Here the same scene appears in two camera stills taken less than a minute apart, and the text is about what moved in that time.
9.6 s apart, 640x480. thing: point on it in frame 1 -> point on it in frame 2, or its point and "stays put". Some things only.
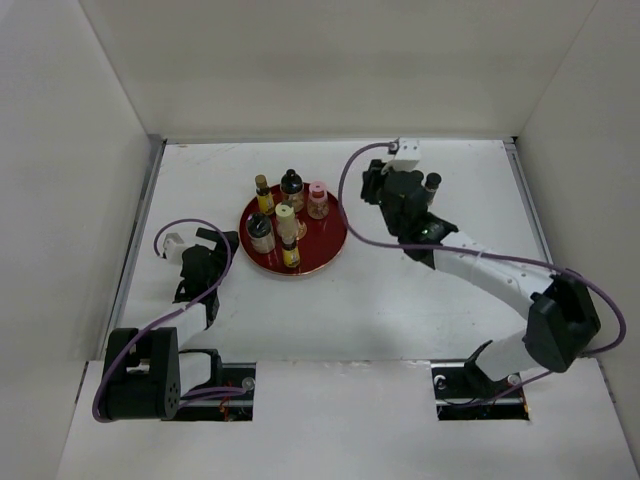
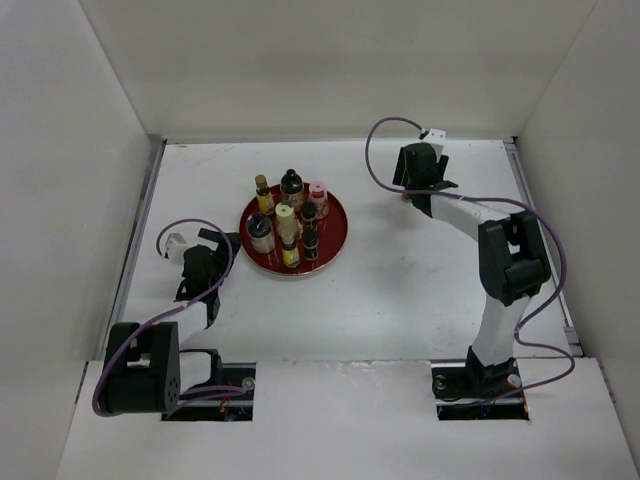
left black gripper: x=220 y=251 stays put
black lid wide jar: x=259 y=229 stays put
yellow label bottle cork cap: x=264 y=198 stays put
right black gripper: x=371 y=178 -> x=402 y=177
